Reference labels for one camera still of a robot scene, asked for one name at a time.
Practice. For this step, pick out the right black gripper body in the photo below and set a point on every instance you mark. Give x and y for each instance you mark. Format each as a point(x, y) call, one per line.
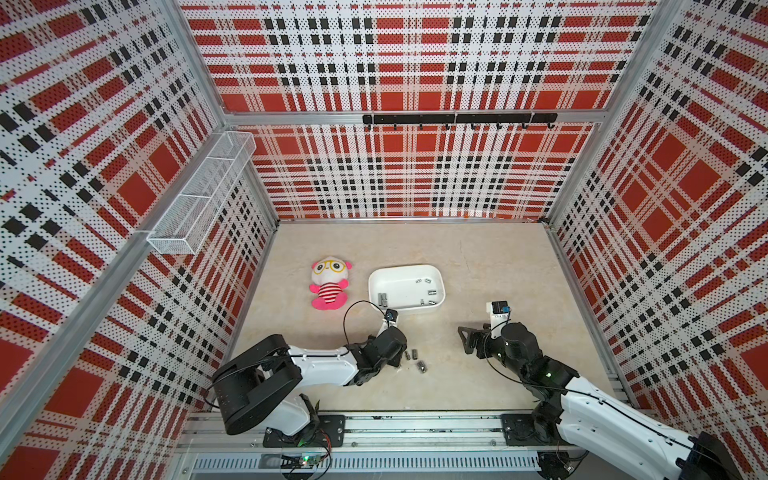
point(488, 346)

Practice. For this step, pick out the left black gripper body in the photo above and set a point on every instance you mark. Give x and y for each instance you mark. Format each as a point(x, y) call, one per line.
point(395, 361)

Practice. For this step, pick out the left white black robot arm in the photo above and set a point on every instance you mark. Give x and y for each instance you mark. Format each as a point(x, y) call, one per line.
point(265, 384)

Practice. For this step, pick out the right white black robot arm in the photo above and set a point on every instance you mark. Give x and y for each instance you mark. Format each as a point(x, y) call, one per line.
point(573, 409)

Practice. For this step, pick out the white plastic storage box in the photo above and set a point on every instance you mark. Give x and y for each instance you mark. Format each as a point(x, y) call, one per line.
point(403, 293)

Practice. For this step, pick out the pink white plush toy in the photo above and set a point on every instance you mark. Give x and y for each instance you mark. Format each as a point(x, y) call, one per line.
point(329, 281)

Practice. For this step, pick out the green circuit board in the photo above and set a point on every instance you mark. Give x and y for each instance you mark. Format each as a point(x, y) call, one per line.
point(297, 462)

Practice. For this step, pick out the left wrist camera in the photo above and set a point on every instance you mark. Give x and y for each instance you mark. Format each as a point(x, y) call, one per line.
point(390, 319)

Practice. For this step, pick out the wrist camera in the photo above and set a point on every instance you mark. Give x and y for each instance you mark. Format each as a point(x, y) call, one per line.
point(390, 319)
point(499, 316)

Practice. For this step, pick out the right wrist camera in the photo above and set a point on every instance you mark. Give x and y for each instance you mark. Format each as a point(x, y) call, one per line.
point(499, 316)

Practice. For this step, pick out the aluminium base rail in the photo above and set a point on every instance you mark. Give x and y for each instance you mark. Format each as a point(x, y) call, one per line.
point(374, 444)

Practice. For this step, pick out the black wall hook rail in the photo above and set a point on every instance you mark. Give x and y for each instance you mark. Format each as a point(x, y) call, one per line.
point(523, 119)

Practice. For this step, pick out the white wire mesh basket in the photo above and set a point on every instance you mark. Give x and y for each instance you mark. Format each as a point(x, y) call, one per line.
point(185, 225)

